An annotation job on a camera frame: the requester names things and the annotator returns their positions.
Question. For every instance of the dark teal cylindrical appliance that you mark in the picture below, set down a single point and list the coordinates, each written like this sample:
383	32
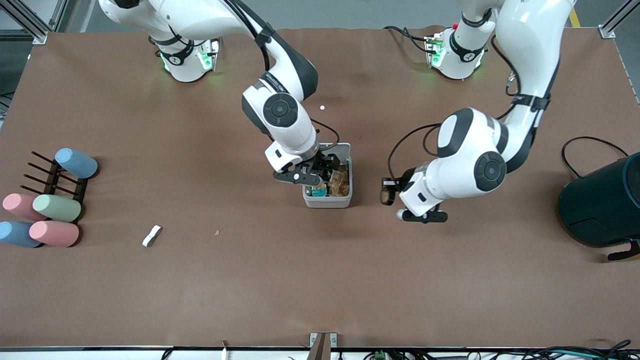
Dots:
605	205

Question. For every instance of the blue cup with darker body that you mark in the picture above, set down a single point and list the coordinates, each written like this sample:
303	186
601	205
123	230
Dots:
76	163

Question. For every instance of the black peg cup rack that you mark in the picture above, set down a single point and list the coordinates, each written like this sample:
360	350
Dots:
52	182

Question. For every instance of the teal snack packet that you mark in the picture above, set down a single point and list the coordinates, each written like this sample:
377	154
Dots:
318	190

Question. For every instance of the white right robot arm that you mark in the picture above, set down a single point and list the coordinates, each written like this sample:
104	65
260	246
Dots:
280	110

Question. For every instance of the aluminium frame post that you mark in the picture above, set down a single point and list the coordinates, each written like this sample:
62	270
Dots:
612	25
30	22

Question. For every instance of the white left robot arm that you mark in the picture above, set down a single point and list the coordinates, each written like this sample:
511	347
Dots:
470	150

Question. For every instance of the light blue cup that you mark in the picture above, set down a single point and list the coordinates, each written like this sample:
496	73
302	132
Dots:
17	234

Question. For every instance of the brown table cover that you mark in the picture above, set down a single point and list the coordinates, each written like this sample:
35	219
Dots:
320	280

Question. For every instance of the small white trash piece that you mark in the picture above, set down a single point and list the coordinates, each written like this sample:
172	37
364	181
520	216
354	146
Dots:
152	236

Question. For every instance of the white square lidded trash bin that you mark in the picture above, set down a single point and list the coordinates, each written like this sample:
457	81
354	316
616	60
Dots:
327	201

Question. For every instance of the metal camera bracket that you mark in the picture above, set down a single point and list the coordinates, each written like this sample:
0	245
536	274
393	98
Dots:
322	345

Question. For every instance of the brown snack packet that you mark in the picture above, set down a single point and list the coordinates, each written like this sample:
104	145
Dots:
341	185

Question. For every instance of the green cup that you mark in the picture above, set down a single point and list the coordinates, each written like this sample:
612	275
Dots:
56	208

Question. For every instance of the pink cup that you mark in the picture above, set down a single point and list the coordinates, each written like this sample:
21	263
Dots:
17	205
54	233

